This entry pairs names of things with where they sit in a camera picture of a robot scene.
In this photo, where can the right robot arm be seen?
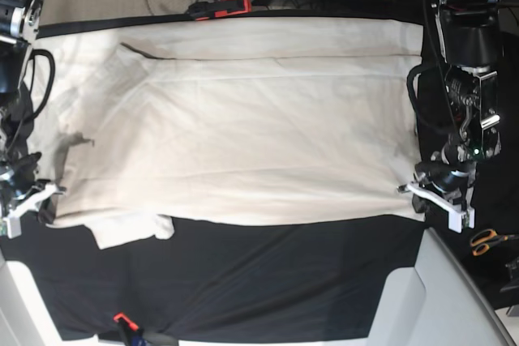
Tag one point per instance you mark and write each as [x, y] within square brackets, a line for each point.
[19, 30]

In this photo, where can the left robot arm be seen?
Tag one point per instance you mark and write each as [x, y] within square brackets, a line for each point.
[465, 39]

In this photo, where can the white T-shirt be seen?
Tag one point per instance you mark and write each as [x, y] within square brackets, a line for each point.
[249, 121]

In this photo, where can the orange black clamp top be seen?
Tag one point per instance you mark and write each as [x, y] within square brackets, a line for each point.
[215, 10]

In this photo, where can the white table frame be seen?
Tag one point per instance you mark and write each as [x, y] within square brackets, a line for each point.
[435, 302]
[25, 320]

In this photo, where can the black object right edge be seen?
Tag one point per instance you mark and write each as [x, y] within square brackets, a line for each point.
[513, 273]

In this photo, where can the orange handled scissors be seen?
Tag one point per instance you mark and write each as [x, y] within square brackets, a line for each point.
[483, 241]

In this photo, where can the black table cloth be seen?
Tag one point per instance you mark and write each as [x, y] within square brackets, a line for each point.
[221, 283]

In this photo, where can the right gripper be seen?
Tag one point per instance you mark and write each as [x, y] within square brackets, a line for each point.
[22, 193]

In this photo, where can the orange black clamp bottom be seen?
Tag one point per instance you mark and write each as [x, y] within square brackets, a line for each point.
[131, 334]

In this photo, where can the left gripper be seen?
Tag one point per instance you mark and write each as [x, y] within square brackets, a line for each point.
[447, 183]

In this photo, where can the orange black clamp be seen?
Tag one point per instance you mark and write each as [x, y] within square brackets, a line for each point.
[215, 10]
[131, 334]

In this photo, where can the white table frame left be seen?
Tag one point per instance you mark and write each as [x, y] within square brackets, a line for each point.
[25, 320]

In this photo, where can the white table frame right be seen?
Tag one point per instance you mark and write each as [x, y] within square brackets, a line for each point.
[435, 302]

